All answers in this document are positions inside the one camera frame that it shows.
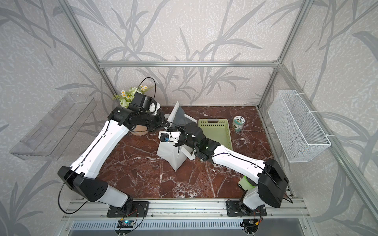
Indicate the white insulated delivery bag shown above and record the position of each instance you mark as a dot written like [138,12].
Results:
[170,149]

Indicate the round decorated tin can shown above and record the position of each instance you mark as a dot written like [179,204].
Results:
[238,123]

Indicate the black and green work glove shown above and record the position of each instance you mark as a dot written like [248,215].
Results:
[246,184]

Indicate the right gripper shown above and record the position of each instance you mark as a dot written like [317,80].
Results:
[184,129]

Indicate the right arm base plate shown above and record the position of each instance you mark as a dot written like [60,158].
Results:
[237,209]

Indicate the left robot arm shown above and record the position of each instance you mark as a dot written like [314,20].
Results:
[141,116]

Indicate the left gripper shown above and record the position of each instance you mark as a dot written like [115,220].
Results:
[161,123]

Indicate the flower bouquet in paper pot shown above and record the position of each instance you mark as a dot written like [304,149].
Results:
[125,99]

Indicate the left controller board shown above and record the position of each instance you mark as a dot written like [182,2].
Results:
[126,224]

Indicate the white wire mesh basket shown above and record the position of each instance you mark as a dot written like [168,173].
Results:
[298,131]

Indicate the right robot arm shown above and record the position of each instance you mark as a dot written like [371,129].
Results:
[269,177]

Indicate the green plastic basket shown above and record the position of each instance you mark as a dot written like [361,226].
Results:
[217,130]

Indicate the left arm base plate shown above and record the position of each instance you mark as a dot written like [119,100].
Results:
[131,209]

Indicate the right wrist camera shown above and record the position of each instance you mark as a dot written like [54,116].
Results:
[169,136]

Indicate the clear acrylic wall shelf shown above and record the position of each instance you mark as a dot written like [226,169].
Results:
[52,135]

